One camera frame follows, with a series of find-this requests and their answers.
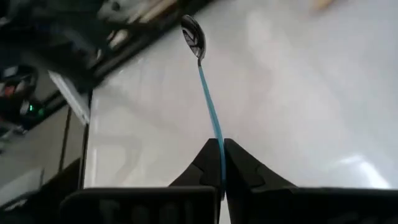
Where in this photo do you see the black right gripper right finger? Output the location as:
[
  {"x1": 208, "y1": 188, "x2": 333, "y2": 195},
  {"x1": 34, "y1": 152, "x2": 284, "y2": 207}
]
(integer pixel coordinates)
[{"x1": 224, "y1": 139, "x2": 398, "y2": 224}]

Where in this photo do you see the black spoon blue handle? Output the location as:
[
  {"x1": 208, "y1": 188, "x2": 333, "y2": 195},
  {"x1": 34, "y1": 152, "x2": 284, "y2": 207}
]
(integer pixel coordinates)
[{"x1": 180, "y1": 14, "x2": 227, "y2": 200}]

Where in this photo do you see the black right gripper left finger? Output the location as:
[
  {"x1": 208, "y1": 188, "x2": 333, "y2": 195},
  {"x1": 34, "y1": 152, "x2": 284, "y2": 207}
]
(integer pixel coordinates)
[{"x1": 58, "y1": 138, "x2": 223, "y2": 224}]

